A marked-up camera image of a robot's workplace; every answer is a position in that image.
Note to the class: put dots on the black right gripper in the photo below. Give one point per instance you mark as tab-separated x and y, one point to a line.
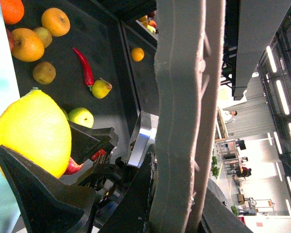
109	180

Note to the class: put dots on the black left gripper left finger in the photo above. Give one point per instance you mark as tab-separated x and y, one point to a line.
47	205

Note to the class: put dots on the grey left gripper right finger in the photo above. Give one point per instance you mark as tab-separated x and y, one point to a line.
188	66

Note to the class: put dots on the light blue plastic basket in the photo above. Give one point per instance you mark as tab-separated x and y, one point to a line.
9	92

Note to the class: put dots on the large yellow lemon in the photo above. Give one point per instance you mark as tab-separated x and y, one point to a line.
37	128

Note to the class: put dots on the green apple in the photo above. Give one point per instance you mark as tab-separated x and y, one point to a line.
81	116

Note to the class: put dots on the red apple front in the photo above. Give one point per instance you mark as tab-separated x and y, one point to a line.
72	167

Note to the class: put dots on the orange on side tray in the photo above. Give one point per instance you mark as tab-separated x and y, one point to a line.
137	54

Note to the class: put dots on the yellow green pear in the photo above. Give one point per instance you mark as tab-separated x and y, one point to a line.
101	88

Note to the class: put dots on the red chili pepper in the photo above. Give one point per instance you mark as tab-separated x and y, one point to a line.
87	72

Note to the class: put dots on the black front fruit tray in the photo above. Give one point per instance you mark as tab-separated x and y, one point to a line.
98	35

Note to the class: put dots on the brown kiwi lower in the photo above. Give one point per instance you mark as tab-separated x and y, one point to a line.
44	73

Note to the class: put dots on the brown kiwi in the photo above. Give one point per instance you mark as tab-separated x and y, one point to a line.
44	35
44	73

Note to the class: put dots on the orange yellow apple centre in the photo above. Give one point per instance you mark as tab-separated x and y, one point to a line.
28	46

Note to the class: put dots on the orange yellow apple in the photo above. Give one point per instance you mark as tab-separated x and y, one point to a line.
28	46
56	22

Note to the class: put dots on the brown kiwi upper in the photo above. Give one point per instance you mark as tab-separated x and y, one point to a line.
44	35

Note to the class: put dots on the orange yellow apple back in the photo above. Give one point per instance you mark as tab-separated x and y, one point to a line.
56	22

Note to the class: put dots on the red yellow apple centre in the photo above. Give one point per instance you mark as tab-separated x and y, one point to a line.
11	40

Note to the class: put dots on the small tangerine centre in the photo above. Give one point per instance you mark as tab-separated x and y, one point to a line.
12	11

